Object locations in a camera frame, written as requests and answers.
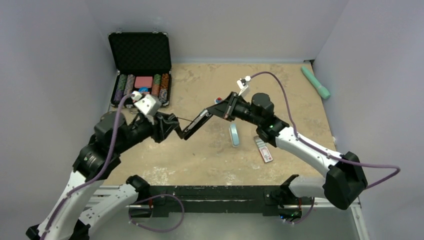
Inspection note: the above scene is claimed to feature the black poker chip case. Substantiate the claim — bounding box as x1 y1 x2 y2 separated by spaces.
107 31 173 108

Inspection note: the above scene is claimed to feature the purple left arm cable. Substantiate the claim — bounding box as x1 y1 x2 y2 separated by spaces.
39 93 137 240

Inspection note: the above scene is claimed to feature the pink playing card deck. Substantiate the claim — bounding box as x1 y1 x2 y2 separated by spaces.
134 76 153 89

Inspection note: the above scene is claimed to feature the light blue stapler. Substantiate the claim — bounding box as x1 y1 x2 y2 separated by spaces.
229 123 240 147

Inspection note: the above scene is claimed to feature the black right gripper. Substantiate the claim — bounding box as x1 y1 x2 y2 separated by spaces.
207 92 262 127

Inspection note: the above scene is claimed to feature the red white staple box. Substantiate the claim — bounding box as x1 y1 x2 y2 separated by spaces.
253 136 274 163

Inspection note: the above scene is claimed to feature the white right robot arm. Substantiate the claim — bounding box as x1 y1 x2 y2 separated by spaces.
207 92 368 210

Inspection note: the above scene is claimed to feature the small cupcake toy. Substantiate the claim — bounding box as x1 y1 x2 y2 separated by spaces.
214 97 223 104

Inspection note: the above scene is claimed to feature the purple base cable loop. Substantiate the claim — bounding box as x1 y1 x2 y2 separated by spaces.
128 193 185 233

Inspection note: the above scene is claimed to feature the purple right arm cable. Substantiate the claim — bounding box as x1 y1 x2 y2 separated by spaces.
249 71 402 190

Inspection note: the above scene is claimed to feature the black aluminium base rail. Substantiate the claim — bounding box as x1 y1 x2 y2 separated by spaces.
82 184 362 220

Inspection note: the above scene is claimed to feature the black stapler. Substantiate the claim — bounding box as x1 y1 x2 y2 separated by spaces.
180 109 213 140

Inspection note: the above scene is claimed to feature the blue dealer button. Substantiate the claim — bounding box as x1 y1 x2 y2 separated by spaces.
138 87 150 93

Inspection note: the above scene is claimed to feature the mint green tube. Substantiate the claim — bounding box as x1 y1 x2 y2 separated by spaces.
300 66 331 100

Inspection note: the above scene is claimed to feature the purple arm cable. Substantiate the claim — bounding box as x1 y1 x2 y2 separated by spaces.
249 71 402 190
39 93 137 240

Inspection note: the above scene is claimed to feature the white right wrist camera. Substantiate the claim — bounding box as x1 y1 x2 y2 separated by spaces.
236 76 252 97

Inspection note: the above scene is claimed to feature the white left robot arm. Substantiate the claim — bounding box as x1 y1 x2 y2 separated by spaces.
25 111 180 240

